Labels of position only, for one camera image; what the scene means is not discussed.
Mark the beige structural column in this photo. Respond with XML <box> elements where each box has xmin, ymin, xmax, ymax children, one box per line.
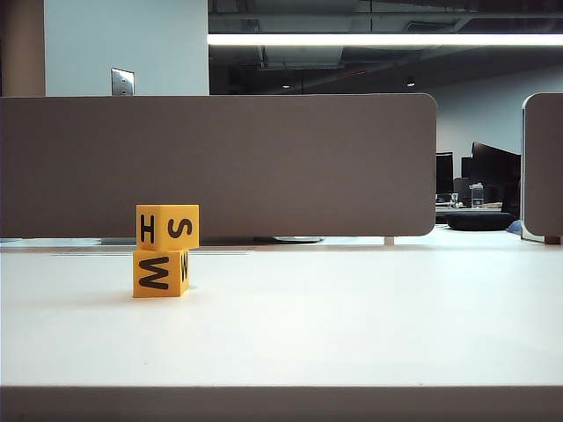
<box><xmin>0</xmin><ymin>0</ymin><xmax>47</xmax><ymax>97</ymax></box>

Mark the yellow letter block M W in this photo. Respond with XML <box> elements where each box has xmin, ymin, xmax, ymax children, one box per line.
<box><xmin>132</xmin><ymin>248</ymin><xmax>191</xmax><ymax>299</ymax></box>

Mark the grey divider panel white edge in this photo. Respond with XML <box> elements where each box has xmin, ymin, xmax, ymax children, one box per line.
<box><xmin>521</xmin><ymin>91</ymin><xmax>563</xmax><ymax>243</ymax></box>

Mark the small black computer monitor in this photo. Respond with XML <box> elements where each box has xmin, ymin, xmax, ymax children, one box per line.
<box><xmin>435</xmin><ymin>151</ymin><xmax>455</xmax><ymax>195</ymax></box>

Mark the wide grey desk divider panel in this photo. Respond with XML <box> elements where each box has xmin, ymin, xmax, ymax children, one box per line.
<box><xmin>0</xmin><ymin>92</ymin><xmax>439</xmax><ymax>239</ymax></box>

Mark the metal wall plate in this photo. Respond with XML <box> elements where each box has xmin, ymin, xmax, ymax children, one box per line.
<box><xmin>110</xmin><ymin>67</ymin><xmax>135</xmax><ymax>96</ymax></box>

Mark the black round cushion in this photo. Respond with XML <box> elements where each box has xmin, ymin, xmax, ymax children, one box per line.
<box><xmin>445</xmin><ymin>211</ymin><xmax>515</xmax><ymax>231</ymax></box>

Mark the yellow letter block H S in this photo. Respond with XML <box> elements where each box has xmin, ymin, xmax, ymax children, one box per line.
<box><xmin>135</xmin><ymin>203</ymin><xmax>200</xmax><ymax>250</ymax></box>

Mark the long ceiling light strip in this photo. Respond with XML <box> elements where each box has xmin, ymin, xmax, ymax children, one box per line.
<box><xmin>207</xmin><ymin>33</ymin><xmax>563</xmax><ymax>47</ymax></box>

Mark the large black computer monitor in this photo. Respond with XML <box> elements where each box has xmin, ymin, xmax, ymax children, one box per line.
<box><xmin>472</xmin><ymin>141</ymin><xmax>523</xmax><ymax>216</ymax></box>

